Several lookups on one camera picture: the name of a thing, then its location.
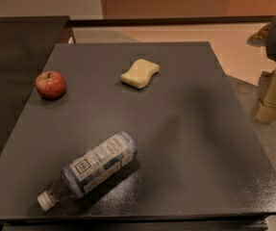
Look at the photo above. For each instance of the blue plastic water bottle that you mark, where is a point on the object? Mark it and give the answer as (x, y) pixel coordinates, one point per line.
(87, 172)

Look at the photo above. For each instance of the red apple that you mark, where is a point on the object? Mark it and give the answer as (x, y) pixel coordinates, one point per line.
(50, 85)

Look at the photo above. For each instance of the yellow sponge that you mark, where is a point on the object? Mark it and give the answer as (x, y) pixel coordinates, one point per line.
(139, 74)

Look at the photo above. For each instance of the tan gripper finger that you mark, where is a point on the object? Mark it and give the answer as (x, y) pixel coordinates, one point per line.
(259, 39)
(264, 109)

